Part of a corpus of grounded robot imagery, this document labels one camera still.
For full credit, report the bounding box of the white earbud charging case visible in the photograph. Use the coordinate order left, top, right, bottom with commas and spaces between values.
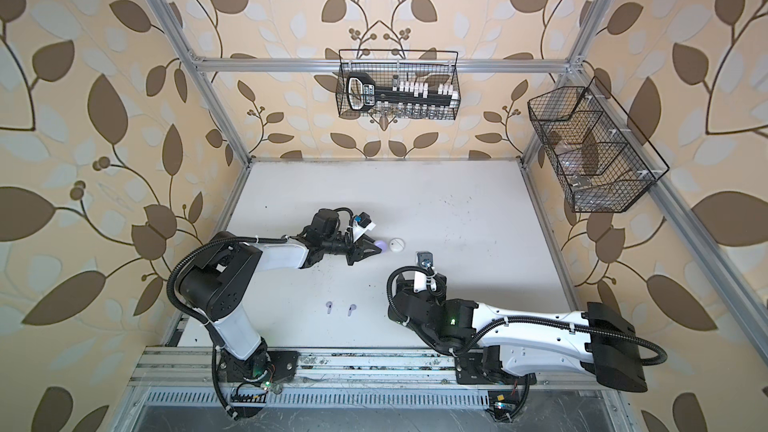
388, 238, 406, 253

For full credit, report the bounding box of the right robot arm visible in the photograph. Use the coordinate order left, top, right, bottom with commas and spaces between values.
385, 265, 668, 393

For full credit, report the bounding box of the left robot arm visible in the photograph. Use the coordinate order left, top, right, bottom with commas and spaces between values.
166, 207, 382, 361

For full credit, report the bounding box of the black tool with white parts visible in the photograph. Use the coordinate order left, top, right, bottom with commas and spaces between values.
339, 72, 461, 114

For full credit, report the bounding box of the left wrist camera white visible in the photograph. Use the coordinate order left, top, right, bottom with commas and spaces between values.
351, 212, 376, 242

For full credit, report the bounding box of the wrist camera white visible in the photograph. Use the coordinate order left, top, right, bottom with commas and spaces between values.
413, 251, 436, 293
351, 212, 376, 242

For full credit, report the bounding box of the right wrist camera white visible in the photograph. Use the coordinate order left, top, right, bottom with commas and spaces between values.
413, 251, 436, 293

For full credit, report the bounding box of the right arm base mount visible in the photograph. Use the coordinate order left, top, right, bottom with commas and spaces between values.
454, 346, 537, 423

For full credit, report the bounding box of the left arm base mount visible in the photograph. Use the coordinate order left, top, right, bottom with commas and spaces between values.
211, 347, 300, 421

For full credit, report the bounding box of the black wire basket back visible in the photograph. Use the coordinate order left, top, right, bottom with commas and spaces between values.
335, 47, 462, 121

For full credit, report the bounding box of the black wire basket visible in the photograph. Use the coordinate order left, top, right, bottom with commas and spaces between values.
335, 47, 462, 121
527, 77, 670, 213

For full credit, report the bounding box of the aluminium frame back bar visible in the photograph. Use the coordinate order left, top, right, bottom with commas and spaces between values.
193, 57, 571, 74

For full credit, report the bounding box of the black wire basket right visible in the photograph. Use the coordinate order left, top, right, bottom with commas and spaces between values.
527, 77, 670, 213

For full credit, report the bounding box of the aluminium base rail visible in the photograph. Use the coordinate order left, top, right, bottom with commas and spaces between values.
129, 346, 609, 411

